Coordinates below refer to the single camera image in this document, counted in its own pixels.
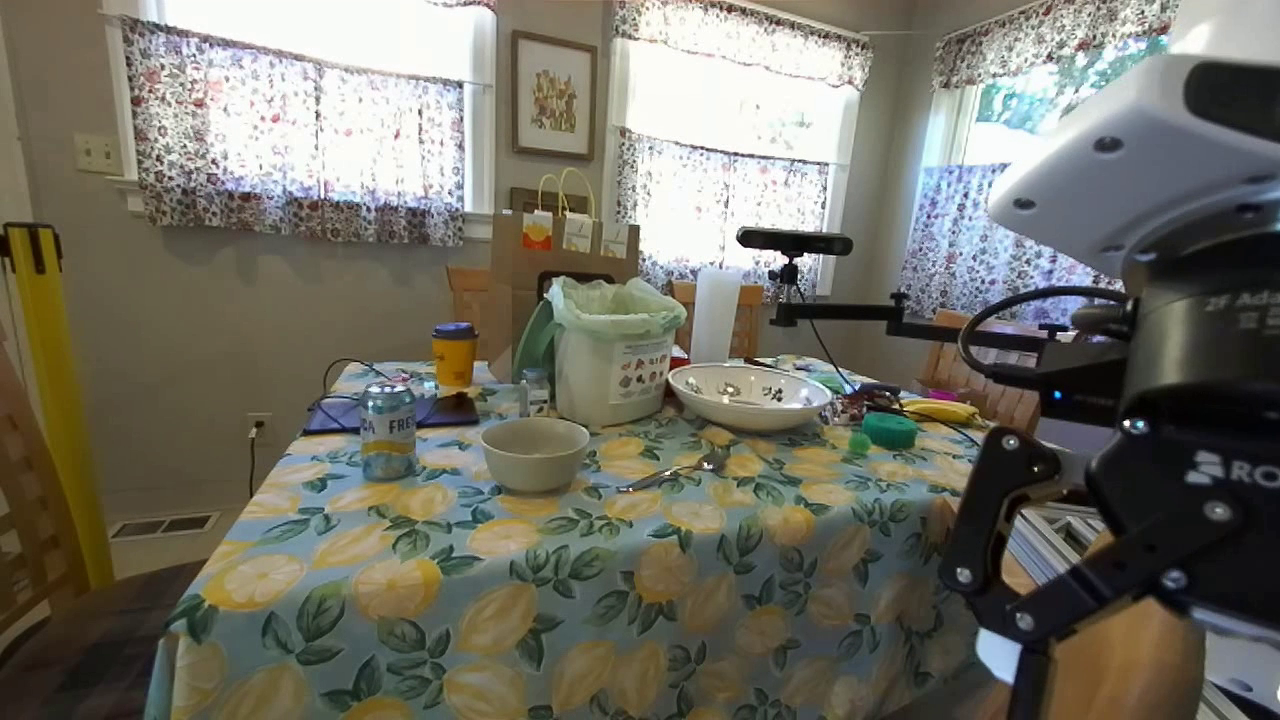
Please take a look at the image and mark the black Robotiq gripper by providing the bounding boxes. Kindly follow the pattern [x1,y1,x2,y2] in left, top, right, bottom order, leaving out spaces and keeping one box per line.
[940,270,1280,720]

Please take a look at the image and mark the wooden lattice-back chair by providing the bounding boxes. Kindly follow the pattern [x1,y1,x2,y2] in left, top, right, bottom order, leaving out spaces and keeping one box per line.
[981,597,1206,720]
[0,340,206,720]

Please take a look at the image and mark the plain wooden dining chair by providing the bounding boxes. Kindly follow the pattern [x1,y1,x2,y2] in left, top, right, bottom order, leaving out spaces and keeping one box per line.
[662,274,777,364]

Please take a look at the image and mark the yellow cloth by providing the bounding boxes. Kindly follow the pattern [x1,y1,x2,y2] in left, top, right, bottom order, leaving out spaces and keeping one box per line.
[904,394,982,433]

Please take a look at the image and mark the green sponge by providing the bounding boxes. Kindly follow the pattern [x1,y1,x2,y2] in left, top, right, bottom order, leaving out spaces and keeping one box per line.
[856,408,919,453]

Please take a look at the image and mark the white shallow dish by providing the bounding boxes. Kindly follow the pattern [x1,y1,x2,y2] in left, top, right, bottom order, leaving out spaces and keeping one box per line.
[662,355,834,435]

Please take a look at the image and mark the metal fork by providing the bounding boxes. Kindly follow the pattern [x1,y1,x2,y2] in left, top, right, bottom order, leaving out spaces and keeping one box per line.
[623,443,731,496]

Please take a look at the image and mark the white paper towel roll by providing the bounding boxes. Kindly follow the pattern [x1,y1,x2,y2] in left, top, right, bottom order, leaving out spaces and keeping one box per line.
[689,265,742,369]

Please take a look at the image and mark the white plastic bucket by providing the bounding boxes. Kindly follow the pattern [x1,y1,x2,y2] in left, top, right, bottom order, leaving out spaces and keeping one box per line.
[546,317,678,433]

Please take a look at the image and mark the green bin liner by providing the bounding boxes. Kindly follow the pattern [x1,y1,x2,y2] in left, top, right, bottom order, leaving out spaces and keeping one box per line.
[510,270,690,387]

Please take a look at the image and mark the lemon print tablecloth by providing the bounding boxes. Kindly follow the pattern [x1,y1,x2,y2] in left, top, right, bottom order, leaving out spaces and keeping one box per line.
[139,355,1014,720]

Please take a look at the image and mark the beige ceramic bowl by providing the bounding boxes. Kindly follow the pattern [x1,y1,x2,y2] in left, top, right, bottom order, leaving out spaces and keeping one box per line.
[474,417,590,496]

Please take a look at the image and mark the small clear glass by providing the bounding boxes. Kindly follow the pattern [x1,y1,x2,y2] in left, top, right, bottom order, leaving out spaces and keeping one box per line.
[478,380,532,424]

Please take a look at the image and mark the floral window valance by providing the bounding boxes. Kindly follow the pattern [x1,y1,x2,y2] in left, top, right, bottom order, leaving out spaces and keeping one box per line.
[613,0,871,92]
[930,0,1183,95]

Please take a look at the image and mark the small gift bag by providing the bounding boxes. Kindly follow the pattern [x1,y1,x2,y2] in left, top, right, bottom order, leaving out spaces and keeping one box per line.
[554,163,601,255]
[516,163,560,255]

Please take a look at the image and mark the brown paper bag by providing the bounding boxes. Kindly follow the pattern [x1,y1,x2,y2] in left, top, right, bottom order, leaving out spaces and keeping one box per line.
[488,212,644,369]

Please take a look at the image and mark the yellow jar with blue lid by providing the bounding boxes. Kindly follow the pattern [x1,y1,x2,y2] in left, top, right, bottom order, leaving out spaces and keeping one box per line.
[428,320,478,398]

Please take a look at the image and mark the silver green soda can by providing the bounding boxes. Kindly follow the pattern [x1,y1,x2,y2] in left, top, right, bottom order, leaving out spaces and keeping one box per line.
[356,376,419,484]

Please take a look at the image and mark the framed botanical picture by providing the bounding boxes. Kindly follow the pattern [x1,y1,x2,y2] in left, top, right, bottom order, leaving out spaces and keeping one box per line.
[507,26,601,163]

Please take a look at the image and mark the dark purple placemat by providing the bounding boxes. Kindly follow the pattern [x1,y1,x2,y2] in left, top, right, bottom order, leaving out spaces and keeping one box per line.
[299,387,478,435]

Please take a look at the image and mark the wide floral cafe curtain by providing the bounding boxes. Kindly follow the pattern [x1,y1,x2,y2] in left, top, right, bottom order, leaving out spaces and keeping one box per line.
[120,16,470,252]

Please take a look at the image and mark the white baseboard vent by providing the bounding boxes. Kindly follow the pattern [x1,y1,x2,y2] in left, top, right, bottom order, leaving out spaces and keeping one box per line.
[103,508,223,543]

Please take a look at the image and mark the yellow and black stand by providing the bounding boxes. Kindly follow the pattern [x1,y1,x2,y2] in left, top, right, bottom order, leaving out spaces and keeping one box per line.
[0,219,120,593]

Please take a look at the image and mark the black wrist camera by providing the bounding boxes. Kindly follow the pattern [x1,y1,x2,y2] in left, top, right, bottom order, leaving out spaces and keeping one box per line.
[1037,322,1137,433]

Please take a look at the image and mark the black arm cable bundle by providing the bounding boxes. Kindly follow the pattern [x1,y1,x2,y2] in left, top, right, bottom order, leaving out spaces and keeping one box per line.
[957,281,1137,387]

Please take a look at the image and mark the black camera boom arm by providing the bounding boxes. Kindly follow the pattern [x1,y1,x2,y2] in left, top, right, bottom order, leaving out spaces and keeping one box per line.
[768,255,1059,353]

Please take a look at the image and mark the black stereo camera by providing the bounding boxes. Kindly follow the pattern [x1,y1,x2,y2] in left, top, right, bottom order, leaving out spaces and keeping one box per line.
[736,224,856,260]

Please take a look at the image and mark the wall outlet with cord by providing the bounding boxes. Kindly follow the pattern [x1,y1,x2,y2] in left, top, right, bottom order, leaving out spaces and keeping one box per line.
[241,408,271,501]

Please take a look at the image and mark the beige light switch plate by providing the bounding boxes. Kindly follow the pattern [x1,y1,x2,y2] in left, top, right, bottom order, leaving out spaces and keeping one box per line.
[73,131,127,175]

